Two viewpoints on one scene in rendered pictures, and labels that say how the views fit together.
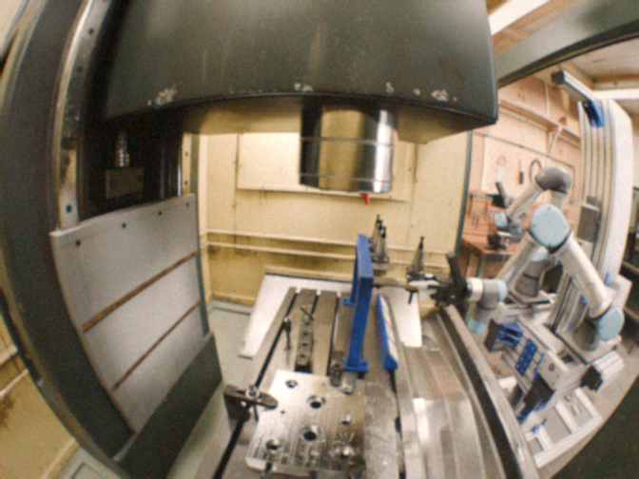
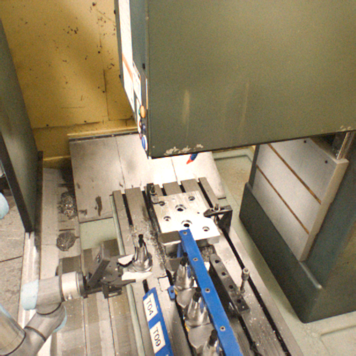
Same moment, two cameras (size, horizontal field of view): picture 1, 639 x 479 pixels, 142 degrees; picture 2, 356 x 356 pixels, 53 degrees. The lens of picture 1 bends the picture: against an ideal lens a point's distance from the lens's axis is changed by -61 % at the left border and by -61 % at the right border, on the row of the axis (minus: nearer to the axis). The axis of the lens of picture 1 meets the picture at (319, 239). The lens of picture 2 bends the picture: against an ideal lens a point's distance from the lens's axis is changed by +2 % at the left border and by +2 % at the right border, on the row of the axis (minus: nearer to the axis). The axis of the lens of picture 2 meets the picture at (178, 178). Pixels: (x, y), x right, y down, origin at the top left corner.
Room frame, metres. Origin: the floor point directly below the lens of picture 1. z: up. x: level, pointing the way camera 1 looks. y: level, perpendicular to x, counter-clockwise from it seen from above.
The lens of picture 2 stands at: (1.39, -0.46, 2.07)
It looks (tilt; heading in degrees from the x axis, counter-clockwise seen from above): 38 degrees down; 157
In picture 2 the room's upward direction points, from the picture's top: 2 degrees clockwise
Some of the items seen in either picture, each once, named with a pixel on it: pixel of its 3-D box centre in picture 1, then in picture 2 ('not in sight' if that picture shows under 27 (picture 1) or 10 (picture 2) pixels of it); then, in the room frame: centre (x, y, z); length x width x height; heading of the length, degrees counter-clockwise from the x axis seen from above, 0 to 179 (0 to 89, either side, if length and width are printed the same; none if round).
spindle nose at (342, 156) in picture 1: (347, 151); not in sight; (0.45, -0.04, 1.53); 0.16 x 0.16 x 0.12
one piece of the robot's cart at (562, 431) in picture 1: (530, 420); not in sight; (0.71, -1.48, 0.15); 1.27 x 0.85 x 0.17; 90
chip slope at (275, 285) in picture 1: (335, 332); not in sight; (1.10, -0.10, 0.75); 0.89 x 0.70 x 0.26; 84
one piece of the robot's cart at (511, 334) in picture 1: (510, 335); not in sight; (0.85, -0.93, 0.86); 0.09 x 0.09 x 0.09; 0
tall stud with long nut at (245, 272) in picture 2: (287, 334); (244, 280); (0.76, 0.08, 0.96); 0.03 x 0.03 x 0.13
